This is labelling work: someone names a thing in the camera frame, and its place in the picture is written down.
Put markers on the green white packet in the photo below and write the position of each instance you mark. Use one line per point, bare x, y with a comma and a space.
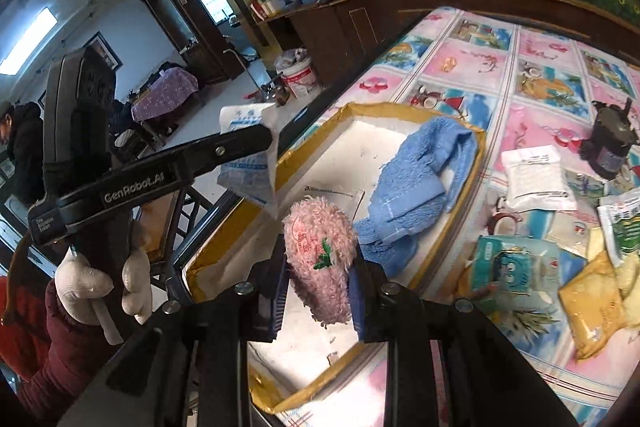
622, 222

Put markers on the blue towel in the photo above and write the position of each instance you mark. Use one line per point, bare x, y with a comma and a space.
410, 177

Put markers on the ceiling light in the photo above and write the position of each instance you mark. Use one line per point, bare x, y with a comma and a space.
27, 39

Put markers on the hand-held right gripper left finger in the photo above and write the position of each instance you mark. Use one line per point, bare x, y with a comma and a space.
274, 302

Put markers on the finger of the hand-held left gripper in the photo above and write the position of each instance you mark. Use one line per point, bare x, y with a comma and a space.
230, 149

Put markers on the pink fluffy slipper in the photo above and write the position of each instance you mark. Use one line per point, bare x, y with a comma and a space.
320, 252

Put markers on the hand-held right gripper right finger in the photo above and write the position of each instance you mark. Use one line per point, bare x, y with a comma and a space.
361, 307

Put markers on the cardboard box with yellow tape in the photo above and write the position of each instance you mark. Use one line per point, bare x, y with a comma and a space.
330, 147

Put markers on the person's left hand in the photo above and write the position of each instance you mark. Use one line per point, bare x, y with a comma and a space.
80, 287

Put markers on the printed pink tablecloth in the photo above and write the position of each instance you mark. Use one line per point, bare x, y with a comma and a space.
480, 72

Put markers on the wooden chair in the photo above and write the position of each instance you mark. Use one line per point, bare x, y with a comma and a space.
195, 212

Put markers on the teal tissue pack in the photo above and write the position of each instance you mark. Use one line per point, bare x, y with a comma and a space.
515, 272

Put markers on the table with purple cloth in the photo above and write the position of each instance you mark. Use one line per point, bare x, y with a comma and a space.
165, 92

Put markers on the white plastic bucket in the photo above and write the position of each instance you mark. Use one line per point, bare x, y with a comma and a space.
300, 77

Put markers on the dark wooden wardrobe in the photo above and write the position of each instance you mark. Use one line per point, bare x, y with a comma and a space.
170, 17

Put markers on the dark round jar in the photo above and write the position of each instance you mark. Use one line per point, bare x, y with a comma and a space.
607, 142

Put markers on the white blue printed packet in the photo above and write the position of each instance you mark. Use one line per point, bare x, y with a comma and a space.
250, 177

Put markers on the framed wall picture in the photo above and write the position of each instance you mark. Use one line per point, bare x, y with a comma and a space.
105, 49

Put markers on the person's left forearm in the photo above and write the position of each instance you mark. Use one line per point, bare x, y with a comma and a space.
70, 357

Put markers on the metal kettle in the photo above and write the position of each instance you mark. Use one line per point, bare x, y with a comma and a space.
275, 94

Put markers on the white flat packet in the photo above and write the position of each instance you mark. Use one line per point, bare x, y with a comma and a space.
537, 177

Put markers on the person's red clothing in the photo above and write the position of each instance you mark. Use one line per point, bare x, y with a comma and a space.
20, 327

